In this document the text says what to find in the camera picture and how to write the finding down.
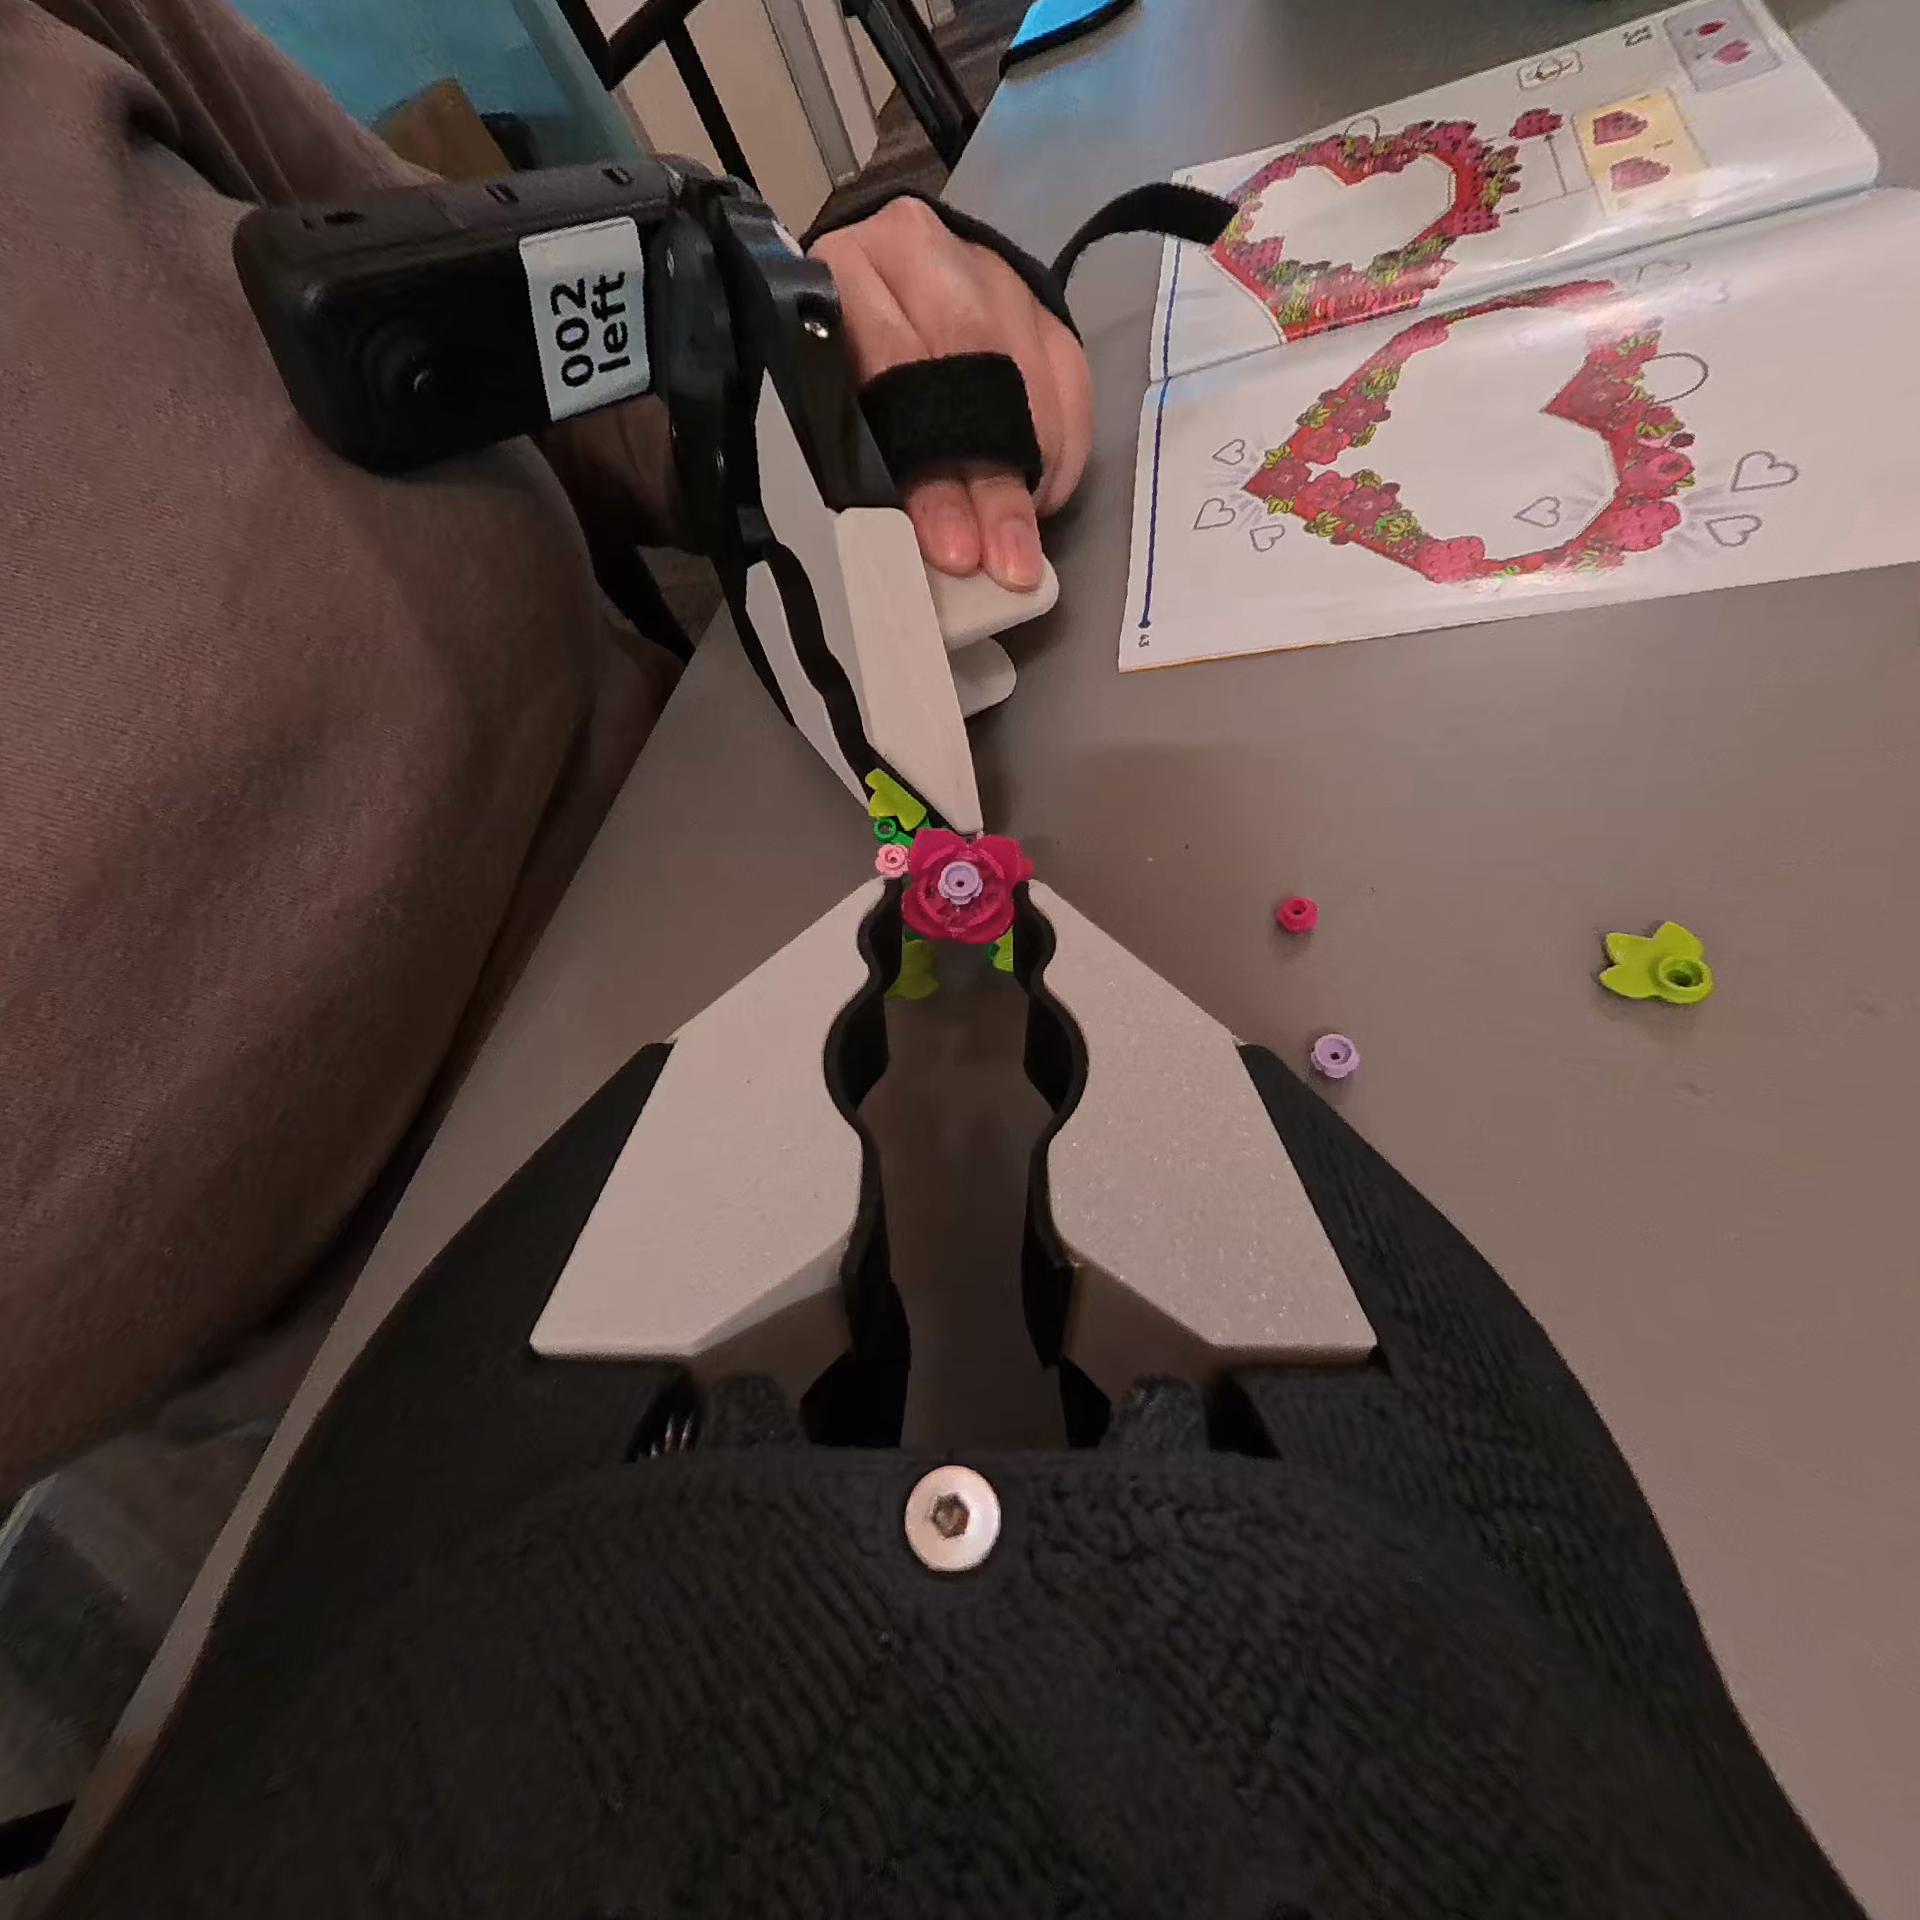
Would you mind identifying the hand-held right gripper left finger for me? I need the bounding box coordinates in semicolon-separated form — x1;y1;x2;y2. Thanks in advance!
528;879;921;1452

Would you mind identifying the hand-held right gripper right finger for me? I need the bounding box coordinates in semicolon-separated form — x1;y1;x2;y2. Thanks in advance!
1016;879;1383;1452

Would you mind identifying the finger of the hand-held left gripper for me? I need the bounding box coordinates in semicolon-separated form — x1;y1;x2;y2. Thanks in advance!
736;555;939;841
751;367;987;839

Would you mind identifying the green lego stem with flowers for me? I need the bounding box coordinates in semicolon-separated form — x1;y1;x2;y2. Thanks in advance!
867;766;1024;1004

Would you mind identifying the magenta lego rose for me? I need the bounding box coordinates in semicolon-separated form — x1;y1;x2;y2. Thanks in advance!
896;827;1038;945

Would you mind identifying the lime lego leaf piece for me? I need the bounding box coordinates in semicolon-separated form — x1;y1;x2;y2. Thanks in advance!
1601;919;1714;1005

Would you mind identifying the lego instruction booklet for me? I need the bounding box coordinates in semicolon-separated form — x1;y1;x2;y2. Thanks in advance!
1118;0;1920;672

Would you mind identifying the person's left hand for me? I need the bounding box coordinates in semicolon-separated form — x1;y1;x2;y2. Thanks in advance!
808;192;1094;595

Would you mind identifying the light blue panel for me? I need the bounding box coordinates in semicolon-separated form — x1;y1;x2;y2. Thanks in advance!
229;0;606;143

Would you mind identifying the blue object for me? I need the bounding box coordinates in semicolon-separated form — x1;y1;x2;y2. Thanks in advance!
1001;0;1145;71

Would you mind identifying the black metal chair frame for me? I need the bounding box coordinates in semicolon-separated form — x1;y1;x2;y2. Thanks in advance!
558;0;982;193

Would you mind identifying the black strap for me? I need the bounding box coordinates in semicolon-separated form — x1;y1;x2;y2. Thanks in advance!
1049;183;1242;291

